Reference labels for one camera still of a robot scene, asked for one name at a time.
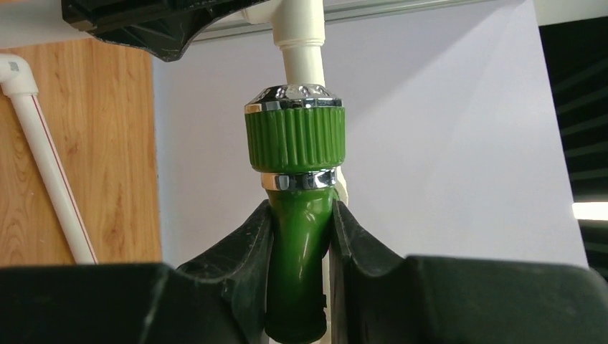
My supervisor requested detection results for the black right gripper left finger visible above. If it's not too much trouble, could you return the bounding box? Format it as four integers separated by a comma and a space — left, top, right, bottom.
1, 201, 272, 343

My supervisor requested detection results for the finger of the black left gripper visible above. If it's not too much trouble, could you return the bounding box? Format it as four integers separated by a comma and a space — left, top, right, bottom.
61, 0, 263, 62

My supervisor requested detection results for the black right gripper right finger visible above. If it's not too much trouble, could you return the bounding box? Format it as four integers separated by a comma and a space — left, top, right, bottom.
330, 201, 607, 343

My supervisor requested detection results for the white PVC pipe frame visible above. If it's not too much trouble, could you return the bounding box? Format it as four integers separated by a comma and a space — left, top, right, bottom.
1, 1, 341, 340

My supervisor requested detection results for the green water faucet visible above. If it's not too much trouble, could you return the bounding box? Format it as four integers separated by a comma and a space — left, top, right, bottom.
244, 84, 346, 343

